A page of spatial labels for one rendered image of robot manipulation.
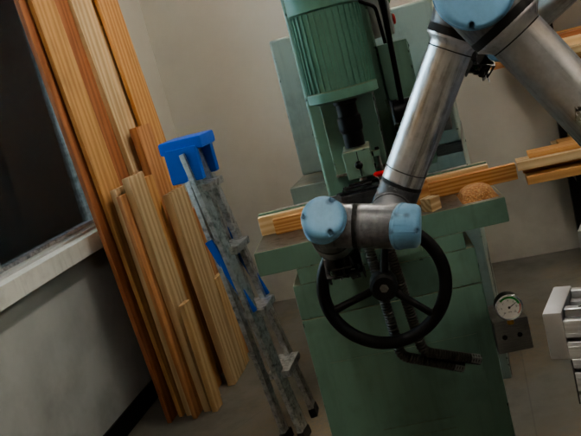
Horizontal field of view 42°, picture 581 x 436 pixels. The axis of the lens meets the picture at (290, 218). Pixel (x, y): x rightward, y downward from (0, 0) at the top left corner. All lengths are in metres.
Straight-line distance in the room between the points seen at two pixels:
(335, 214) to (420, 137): 0.21
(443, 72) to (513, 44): 0.17
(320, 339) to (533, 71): 0.95
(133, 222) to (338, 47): 1.55
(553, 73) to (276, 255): 0.88
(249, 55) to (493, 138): 1.40
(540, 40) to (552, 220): 3.18
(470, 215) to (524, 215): 2.50
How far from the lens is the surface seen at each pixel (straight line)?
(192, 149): 2.66
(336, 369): 1.91
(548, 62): 1.19
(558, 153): 3.78
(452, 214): 1.81
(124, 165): 3.51
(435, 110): 1.33
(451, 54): 1.32
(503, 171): 1.97
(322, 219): 1.23
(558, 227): 4.35
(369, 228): 1.24
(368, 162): 1.89
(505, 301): 1.82
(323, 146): 2.12
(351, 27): 1.86
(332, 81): 1.84
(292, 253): 1.83
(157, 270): 3.19
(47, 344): 3.00
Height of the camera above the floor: 1.30
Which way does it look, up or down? 11 degrees down
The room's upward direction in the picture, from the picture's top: 15 degrees counter-clockwise
